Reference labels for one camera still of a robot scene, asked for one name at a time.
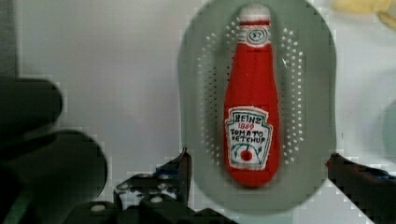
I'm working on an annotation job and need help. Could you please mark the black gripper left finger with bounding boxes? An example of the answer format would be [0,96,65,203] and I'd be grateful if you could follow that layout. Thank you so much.
[113,147,192,209]

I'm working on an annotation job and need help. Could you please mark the red plush ketchup bottle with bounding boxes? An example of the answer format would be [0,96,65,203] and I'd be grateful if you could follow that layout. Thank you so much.
[222,3,280,188]

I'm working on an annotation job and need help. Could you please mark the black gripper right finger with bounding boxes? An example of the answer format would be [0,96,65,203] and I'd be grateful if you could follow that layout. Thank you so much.
[325,153,396,224]

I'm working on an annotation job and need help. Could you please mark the green oval strainer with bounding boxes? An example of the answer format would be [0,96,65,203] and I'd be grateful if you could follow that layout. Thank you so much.
[178,0,336,215]

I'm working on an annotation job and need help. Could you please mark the black cylinder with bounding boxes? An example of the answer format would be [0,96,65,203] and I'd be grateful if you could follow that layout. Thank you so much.
[0,77,64,148]
[1,131,107,224]

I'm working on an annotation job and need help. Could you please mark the yellow peeled banana toy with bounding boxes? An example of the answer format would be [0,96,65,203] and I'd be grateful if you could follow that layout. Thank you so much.
[332,0,395,29]

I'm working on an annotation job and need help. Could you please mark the black cylinder lower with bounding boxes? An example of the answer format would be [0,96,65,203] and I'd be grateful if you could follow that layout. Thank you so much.
[1,131,107,224]

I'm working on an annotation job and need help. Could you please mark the black cylinder upper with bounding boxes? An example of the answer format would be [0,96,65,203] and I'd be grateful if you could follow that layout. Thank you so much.
[0,77,64,148]

